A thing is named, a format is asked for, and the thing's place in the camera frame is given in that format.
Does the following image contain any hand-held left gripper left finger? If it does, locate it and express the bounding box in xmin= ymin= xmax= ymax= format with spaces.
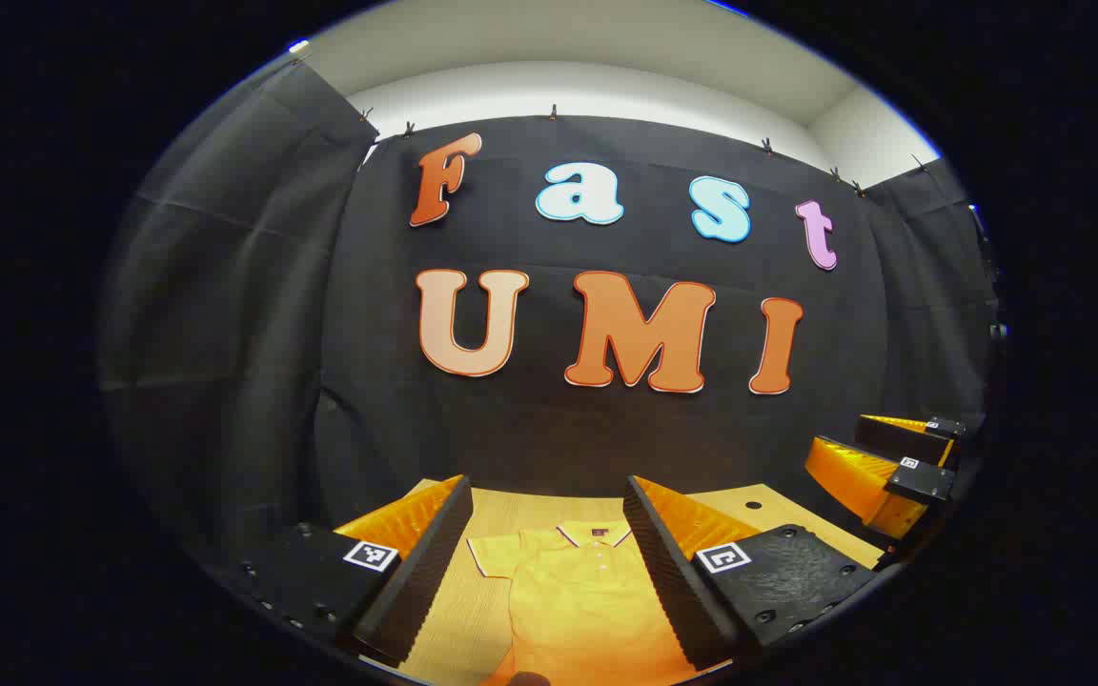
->
xmin=225 ymin=474 xmax=476 ymax=668

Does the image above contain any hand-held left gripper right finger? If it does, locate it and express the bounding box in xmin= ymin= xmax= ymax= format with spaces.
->
xmin=621 ymin=474 xmax=879 ymax=673

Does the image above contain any orange T-shirt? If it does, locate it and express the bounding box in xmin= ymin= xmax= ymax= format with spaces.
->
xmin=466 ymin=522 xmax=702 ymax=686

